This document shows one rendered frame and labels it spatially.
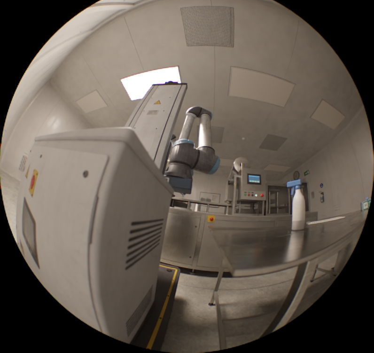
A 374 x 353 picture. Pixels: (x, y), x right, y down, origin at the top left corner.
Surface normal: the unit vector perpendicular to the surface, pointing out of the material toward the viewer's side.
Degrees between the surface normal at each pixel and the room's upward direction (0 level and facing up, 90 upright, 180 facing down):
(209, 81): 180
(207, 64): 180
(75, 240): 90
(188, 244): 90
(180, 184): 90
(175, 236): 90
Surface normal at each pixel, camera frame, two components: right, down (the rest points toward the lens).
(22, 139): 0.98, 0.10
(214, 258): -0.13, -0.40
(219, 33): -0.16, 0.91
